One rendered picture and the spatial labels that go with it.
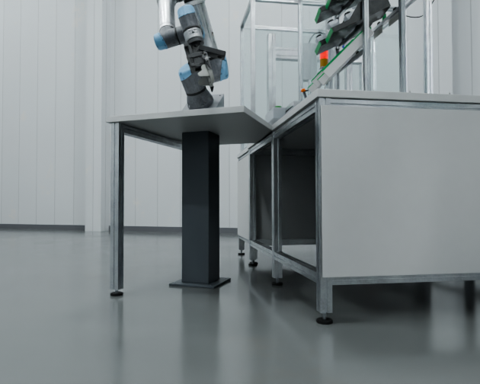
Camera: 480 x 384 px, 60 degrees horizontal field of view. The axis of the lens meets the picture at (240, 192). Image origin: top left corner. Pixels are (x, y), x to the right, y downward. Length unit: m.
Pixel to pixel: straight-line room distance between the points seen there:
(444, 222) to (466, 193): 0.15
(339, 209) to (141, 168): 5.47
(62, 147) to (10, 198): 1.43
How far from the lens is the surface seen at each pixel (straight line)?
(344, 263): 1.59
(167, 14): 2.10
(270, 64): 3.52
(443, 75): 5.80
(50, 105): 8.09
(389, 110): 1.69
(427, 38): 3.56
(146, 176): 6.75
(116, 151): 2.09
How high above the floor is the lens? 0.44
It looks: 2 degrees up
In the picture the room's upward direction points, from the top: straight up
